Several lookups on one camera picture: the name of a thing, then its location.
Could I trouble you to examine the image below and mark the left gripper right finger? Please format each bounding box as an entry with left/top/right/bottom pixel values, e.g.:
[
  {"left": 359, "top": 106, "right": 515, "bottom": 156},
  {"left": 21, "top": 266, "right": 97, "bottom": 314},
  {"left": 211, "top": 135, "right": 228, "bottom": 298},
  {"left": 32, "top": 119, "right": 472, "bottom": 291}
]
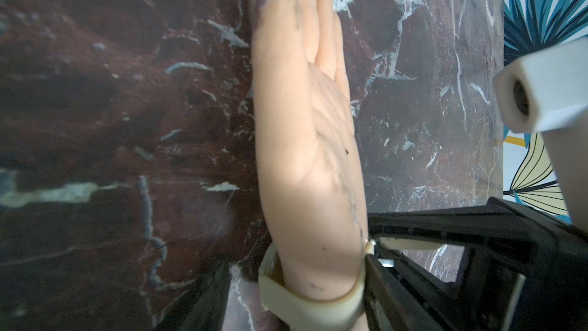
[{"left": 364, "top": 198, "right": 587, "bottom": 330}]

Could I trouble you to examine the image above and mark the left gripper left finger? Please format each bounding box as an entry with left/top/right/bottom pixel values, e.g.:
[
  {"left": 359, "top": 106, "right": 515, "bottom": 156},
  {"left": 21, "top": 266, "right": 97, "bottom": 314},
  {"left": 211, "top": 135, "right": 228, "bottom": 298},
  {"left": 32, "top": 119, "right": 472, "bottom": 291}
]
[{"left": 155, "top": 260, "right": 231, "bottom": 331}]

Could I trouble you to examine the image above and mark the cream wrist watch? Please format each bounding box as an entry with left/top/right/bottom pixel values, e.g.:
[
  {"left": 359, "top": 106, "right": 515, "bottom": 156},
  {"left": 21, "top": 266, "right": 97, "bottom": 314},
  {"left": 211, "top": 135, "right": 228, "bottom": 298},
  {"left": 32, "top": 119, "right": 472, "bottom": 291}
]
[{"left": 258, "top": 243, "right": 369, "bottom": 330}]

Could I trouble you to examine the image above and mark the mannequin hand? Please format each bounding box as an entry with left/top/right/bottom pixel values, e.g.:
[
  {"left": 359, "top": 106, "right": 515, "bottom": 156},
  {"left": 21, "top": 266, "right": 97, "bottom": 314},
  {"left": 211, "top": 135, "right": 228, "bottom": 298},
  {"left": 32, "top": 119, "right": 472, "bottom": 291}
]
[{"left": 250, "top": 0, "right": 368, "bottom": 300}]

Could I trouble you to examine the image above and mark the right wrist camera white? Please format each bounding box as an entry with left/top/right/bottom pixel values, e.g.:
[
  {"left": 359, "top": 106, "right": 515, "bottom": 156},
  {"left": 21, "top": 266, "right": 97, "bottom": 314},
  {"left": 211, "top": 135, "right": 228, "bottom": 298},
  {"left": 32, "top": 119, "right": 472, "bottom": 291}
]
[{"left": 493, "top": 38, "right": 587, "bottom": 230}]

